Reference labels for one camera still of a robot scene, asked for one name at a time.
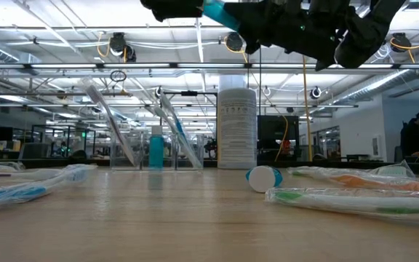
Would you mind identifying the black aluminium rig frame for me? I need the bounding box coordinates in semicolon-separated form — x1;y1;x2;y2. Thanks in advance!
0;158;419;175

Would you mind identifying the blue white toothbrush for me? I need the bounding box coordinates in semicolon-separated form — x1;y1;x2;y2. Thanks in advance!
0;163;98;215

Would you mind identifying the teal toothpaste tube white cap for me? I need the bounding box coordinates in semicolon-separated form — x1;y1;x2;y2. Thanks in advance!
148;125;165;170
244;165;284;194
201;0;242;32

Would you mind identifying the white wipes canister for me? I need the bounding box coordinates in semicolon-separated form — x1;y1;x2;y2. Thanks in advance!
216;74;258;170

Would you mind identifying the orange white toothbrush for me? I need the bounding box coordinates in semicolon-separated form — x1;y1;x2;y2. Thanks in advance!
318;173;419;194
80;76;137;167

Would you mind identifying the green white toothbrush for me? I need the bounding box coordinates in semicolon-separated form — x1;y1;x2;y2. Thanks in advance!
265;186;419;229
286;159;417;180

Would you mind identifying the blue clear toothbrush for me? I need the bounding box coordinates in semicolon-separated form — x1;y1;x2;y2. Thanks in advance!
157;90;204;170
153;105;199;170

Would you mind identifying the clear acrylic organizer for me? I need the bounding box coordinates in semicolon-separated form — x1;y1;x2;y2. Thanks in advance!
109;129;205;171

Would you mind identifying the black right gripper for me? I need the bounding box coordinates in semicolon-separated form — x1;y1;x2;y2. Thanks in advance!
223;0;345;72

